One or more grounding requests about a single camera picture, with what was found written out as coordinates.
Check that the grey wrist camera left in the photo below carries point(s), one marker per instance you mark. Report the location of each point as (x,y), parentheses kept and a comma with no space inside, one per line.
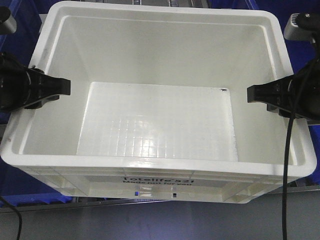
(8,24)

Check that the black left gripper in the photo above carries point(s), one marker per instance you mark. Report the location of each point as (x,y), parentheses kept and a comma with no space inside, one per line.
(19,85)

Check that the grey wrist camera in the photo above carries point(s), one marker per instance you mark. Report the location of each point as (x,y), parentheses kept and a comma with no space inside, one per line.
(8,24)
(303,26)

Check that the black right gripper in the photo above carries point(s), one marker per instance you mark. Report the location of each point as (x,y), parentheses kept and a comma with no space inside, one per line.
(280,95)

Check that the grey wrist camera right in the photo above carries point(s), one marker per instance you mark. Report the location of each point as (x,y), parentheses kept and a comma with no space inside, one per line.
(303,26)

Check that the white plastic tote bin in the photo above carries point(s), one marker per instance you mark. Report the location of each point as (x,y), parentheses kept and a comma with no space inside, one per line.
(158,106)

